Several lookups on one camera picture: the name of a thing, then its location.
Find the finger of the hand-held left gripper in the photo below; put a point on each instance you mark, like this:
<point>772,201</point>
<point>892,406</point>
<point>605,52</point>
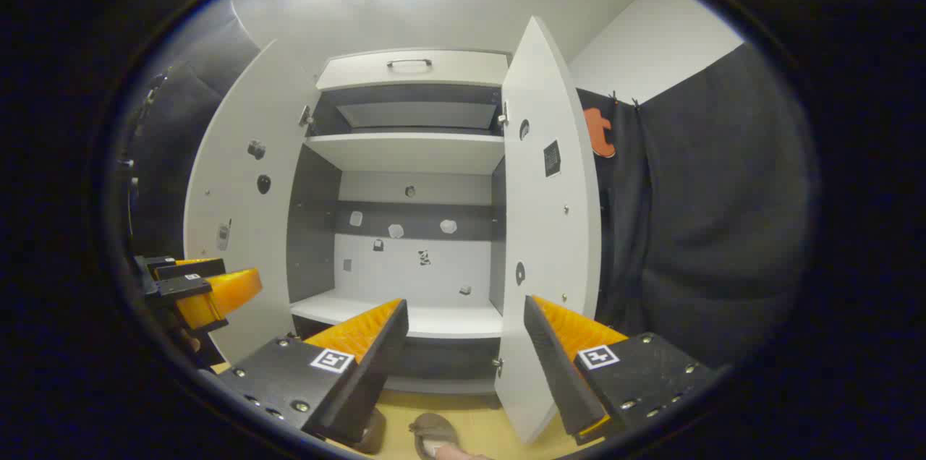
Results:
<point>195,270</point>
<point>224,297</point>

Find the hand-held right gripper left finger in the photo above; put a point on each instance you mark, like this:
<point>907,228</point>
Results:
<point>376,366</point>

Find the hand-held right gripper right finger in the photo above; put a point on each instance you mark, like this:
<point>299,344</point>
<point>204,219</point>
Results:
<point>553,366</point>

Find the white cabinet door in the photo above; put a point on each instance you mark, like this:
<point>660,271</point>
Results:
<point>246,243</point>
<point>550,228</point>

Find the brown fuzzy shoe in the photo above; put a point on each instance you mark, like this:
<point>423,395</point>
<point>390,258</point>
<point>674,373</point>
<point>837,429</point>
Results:
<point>432,427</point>
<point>375,431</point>

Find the white shoe cabinet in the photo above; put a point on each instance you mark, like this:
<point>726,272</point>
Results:
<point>412,272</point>

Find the metal door hinge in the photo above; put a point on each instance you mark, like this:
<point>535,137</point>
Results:
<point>306,117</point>
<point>503,115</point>

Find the white shelf board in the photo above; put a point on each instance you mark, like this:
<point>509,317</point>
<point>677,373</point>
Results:
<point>405,152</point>

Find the black backdrop cloth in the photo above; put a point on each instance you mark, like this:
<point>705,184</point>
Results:
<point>723,214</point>

